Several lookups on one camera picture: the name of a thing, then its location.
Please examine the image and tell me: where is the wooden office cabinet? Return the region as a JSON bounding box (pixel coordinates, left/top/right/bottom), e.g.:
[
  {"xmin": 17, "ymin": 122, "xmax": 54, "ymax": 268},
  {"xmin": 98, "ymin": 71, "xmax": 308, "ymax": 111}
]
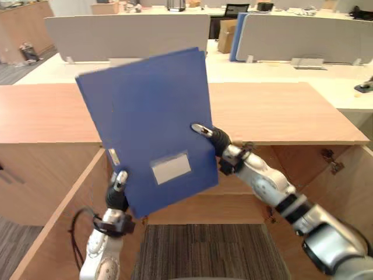
[{"xmin": 0, "ymin": 81, "xmax": 371, "ymax": 227}]

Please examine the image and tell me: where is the dark desk object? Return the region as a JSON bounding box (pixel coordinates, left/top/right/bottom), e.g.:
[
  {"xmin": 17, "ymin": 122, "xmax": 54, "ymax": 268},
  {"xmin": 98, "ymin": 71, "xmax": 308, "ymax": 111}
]
[{"xmin": 353, "ymin": 76, "xmax": 373, "ymax": 94}]

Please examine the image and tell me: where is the brown cardboard box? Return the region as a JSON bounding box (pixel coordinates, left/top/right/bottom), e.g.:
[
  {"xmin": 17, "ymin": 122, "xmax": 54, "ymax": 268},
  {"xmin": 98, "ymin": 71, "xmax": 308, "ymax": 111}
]
[{"xmin": 217, "ymin": 19, "xmax": 238, "ymax": 54}]

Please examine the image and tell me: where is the silver desk cable cover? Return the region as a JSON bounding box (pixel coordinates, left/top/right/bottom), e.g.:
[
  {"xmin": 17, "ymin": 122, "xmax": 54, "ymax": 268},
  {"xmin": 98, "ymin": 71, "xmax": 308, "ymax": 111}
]
[{"xmin": 290, "ymin": 57, "xmax": 328, "ymax": 70}]

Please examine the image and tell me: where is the waste bin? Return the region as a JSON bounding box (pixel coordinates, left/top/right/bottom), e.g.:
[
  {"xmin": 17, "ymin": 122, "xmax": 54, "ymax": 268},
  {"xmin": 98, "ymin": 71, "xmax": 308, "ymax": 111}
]
[{"xmin": 19, "ymin": 42, "xmax": 41, "ymax": 62}]

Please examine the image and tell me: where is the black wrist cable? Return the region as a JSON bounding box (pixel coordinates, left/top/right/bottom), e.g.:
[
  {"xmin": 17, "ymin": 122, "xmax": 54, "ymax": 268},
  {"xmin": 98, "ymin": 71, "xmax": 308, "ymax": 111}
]
[{"xmin": 68, "ymin": 206, "xmax": 101, "ymax": 272}]

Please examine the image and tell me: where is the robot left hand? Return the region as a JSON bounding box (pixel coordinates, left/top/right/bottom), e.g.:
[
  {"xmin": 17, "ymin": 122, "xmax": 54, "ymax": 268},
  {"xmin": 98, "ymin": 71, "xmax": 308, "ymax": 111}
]
[{"xmin": 103, "ymin": 169, "xmax": 131, "ymax": 216}]

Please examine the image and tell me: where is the black bag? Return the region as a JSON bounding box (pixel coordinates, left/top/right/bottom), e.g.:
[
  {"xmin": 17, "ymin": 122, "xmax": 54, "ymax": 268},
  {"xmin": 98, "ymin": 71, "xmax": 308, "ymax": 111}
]
[{"xmin": 349, "ymin": 5, "xmax": 373, "ymax": 22}]

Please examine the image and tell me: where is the blue file folder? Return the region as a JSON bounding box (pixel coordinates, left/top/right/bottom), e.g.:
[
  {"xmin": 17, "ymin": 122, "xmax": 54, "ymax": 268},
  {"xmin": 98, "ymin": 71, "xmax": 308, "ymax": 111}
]
[{"xmin": 75, "ymin": 47, "xmax": 220, "ymax": 220}]

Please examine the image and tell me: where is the metal door hinge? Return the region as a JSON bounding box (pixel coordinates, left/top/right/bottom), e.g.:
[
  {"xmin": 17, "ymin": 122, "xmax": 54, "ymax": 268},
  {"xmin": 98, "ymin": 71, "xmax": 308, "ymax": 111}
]
[
  {"xmin": 320, "ymin": 148, "xmax": 345, "ymax": 176},
  {"xmin": 265, "ymin": 205, "xmax": 278, "ymax": 225}
]

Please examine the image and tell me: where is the wooden cabinet door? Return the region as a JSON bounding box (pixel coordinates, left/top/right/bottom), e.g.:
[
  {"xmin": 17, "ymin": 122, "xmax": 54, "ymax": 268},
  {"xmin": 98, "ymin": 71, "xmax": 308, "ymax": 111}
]
[
  {"xmin": 262, "ymin": 144, "xmax": 373, "ymax": 280},
  {"xmin": 8, "ymin": 147, "xmax": 113, "ymax": 280}
]

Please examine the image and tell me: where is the flat cardboard box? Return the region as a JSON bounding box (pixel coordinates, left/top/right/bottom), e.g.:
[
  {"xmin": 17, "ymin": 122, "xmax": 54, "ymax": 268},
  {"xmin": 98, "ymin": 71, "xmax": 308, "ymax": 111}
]
[{"xmin": 90, "ymin": 2, "xmax": 121, "ymax": 15}]

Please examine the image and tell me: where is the black office chair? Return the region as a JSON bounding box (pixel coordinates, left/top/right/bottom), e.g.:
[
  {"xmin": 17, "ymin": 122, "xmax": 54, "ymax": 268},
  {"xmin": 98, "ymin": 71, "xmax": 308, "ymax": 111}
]
[{"xmin": 208, "ymin": 3, "xmax": 251, "ymax": 40}]

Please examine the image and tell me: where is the blue partition panel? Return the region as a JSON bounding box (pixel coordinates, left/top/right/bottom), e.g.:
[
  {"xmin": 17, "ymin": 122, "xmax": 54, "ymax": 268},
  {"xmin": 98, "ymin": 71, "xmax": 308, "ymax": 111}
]
[{"xmin": 228, "ymin": 12, "xmax": 249, "ymax": 62}]

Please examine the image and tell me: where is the tall wooden cabinet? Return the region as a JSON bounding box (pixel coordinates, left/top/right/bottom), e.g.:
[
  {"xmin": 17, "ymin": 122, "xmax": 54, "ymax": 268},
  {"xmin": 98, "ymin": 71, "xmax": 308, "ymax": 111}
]
[{"xmin": 0, "ymin": 0, "xmax": 56, "ymax": 64}]

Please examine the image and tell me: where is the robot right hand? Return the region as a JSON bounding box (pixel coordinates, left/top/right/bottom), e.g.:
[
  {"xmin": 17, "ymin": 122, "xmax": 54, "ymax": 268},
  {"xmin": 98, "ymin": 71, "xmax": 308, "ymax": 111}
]
[{"xmin": 191, "ymin": 122, "xmax": 245, "ymax": 165}]

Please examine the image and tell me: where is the grey desk partition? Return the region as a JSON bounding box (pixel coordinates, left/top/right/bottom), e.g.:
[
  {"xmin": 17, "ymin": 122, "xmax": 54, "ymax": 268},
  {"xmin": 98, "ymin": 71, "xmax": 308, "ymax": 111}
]
[
  {"xmin": 235, "ymin": 13, "xmax": 373, "ymax": 65},
  {"xmin": 43, "ymin": 13, "xmax": 211, "ymax": 64}
]

